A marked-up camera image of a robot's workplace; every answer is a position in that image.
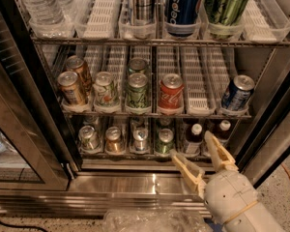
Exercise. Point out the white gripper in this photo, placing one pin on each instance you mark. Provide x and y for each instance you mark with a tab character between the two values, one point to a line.
230	193

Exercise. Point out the red coke can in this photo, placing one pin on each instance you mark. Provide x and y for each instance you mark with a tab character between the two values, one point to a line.
171	91

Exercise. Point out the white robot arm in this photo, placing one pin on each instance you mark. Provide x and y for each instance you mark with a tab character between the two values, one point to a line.
264	221

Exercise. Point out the green can bottom shelf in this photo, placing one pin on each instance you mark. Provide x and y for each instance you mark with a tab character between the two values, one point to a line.
165	141

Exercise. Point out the right fridge door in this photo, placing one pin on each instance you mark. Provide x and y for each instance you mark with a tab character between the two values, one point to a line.
265	141

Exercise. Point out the blue pepsi can middle shelf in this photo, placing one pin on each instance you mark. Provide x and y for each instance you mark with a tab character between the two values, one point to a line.
237	93

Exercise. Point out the blue pepsi can shelf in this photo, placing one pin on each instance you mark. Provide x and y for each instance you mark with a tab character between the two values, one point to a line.
180	17
237	93

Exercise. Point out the silver can bottom shelf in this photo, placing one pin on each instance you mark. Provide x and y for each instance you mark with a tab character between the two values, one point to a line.
140	137

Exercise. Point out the silver can shelf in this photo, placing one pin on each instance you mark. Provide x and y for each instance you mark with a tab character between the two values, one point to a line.
140	137
142	12

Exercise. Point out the gold can bottom shelf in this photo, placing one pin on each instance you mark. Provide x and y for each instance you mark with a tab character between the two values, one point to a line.
114	141

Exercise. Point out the green can front middle shelf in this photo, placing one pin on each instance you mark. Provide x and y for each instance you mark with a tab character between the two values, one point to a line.
137	90

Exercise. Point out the green silver can bottom left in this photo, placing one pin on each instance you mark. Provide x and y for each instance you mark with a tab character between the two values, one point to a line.
89	139

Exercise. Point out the green can rear middle shelf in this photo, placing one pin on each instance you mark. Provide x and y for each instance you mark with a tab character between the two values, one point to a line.
137	65

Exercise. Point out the white green can middle shelf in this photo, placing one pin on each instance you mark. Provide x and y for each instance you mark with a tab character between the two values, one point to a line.
106	92

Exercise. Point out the gold brown can front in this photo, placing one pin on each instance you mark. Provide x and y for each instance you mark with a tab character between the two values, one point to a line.
71	87

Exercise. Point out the gold brown can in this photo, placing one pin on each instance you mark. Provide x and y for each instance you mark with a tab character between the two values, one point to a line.
71	87
80	66

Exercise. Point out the green can top shelf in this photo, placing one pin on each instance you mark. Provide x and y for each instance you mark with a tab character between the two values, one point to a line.
225	18

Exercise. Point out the blue pepsi can top shelf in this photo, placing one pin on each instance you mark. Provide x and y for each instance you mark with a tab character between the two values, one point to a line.
180	17

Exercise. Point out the gold brown can rear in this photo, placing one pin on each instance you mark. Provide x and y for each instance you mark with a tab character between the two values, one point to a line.
80	66

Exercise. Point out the left fridge glass door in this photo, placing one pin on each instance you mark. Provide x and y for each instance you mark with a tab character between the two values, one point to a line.
26	159

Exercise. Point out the silver can top shelf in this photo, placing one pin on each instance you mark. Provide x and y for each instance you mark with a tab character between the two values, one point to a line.
142	12

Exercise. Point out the dark bottle white cap left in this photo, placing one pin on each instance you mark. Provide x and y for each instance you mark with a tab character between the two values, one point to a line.
193	139

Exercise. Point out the dark bottle white cap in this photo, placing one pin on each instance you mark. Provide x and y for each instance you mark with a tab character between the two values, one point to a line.
193	139
222	131

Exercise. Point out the dark bottle white cap right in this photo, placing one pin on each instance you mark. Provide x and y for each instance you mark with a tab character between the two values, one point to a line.
222	131

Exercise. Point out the crumpled clear plastic bag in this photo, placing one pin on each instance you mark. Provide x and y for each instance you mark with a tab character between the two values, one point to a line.
141	220

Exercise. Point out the clear water bottle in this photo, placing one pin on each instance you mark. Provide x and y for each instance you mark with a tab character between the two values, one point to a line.
44	12

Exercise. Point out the middle wire shelf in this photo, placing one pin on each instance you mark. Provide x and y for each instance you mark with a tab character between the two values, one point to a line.
155	115

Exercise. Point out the wire shelf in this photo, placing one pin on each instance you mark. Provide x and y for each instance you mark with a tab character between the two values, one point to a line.
155	115
158	42

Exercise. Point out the top wire shelf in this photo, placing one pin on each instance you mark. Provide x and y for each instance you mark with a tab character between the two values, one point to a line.
158	42

